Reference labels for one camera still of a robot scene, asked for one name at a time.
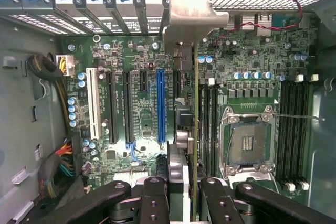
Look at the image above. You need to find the CPU socket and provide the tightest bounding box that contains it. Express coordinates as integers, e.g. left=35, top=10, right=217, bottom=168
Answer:
left=219, top=104, right=279, bottom=180

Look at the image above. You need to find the black RAM slot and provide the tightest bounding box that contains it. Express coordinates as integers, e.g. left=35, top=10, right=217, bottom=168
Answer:
left=204, top=78, right=212, bottom=179
left=286, top=79, right=296, bottom=192
left=198, top=78, right=205, bottom=172
left=301, top=74, right=312, bottom=192
left=294, top=74, right=303, bottom=192
left=278, top=79, right=288, bottom=190
left=211, top=78, right=221, bottom=179

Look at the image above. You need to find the long black expansion slot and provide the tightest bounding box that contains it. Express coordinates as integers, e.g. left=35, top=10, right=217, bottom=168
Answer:
left=104, top=69, right=119, bottom=145
left=121, top=70, right=135, bottom=144

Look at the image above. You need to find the thin socket locking lever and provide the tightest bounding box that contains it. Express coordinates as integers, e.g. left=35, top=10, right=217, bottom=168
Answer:
left=270, top=112, right=327, bottom=123

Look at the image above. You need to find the white expansion slot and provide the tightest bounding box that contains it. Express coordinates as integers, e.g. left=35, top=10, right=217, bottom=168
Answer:
left=85, top=66, right=102, bottom=141

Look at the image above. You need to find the blue expansion slot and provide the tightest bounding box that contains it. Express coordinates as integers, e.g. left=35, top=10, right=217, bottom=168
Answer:
left=155, top=68, right=167, bottom=144

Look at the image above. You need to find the short black expansion slot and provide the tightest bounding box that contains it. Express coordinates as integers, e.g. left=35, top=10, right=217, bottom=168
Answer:
left=139, top=70, right=149, bottom=93
left=172, top=70, right=182, bottom=99

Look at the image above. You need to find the open grey PC case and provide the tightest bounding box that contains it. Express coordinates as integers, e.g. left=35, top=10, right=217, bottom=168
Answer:
left=0, top=0, right=336, bottom=224

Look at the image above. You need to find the white power connector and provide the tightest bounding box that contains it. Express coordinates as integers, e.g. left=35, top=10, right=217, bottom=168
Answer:
left=55, top=54, right=76, bottom=77

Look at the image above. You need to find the green motherboard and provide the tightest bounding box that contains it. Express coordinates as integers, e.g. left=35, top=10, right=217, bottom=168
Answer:
left=61, top=27, right=320, bottom=201

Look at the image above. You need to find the metal slot cover blank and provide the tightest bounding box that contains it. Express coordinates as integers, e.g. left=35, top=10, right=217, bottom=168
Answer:
left=133, top=0, right=150, bottom=35
left=103, top=0, right=132, bottom=36

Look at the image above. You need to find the blue SATA wire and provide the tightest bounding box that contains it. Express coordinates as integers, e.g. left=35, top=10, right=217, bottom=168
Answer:
left=125, top=141, right=164, bottom=167

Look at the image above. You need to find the multicolour power wire bundle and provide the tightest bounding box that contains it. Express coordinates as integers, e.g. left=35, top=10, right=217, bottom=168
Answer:
left=37, top=136, right=81, bottom=200

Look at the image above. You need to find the black yellow wire bundle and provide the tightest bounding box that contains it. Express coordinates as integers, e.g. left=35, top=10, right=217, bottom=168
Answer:
left=27, top=52, right=70, bottom=133

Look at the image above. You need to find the twisted red black wire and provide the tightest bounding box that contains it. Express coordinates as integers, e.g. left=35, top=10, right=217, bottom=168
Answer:
left=212, top=0, right=305, bottom=48

